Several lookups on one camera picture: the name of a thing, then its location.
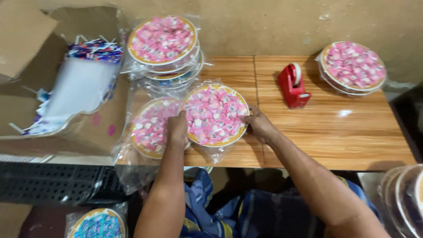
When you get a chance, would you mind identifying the black plastic crate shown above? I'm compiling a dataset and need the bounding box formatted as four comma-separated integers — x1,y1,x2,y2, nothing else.
0,161,128,207

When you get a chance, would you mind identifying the red tape dispenser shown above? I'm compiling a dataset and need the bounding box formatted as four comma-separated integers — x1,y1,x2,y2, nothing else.
277,62,312,109

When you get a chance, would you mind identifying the pink candy disc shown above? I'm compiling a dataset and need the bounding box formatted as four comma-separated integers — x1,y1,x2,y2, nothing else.
180,79,256,164
114,96,190,166

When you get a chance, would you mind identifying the person's left hand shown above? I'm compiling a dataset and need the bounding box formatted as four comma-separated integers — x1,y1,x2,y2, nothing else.
166,110,189,149

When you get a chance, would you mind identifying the cardboard box of paper strips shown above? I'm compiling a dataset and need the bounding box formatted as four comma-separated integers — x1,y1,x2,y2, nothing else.
0,0,131,166

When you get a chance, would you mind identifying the wrapped blue candy disc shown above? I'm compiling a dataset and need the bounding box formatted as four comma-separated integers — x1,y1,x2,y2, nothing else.
64,202,129,238

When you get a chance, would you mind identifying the person's right hand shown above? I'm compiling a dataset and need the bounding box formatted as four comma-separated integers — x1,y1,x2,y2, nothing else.
239,105,281,145

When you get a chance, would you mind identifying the stack of wrapped candy discs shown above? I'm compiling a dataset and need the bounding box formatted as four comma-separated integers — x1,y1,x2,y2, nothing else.
315,41,388,97
377,164,423,238
121,14,213,95

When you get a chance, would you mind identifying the person's blue patterned clothing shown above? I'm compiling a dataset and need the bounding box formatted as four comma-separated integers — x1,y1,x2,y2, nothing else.
179,168,382,238

